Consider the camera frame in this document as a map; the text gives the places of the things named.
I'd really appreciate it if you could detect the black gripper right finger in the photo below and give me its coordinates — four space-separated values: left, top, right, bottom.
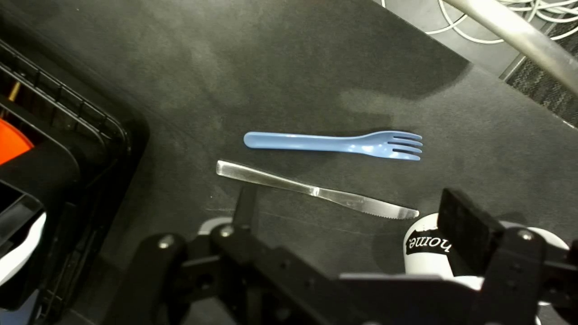
437 186 578 325

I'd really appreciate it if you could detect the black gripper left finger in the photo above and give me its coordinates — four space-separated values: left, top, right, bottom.
104 182 363 325

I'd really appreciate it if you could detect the white mug black print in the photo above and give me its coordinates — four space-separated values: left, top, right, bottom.
401 211 572 308

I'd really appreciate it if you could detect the white dish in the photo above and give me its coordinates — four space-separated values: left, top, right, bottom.
0 211 48 287

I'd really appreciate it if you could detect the orange plastic dish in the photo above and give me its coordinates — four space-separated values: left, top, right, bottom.
0 115 34 168

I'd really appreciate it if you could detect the black wire dish rack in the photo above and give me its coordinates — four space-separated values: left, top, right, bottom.
0 38 151 325

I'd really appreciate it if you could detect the metal dishwasher handle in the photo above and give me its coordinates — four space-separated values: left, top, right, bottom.
444 0 578 97

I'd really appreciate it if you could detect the white floor cable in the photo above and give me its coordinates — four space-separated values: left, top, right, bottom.
372 0 578 45

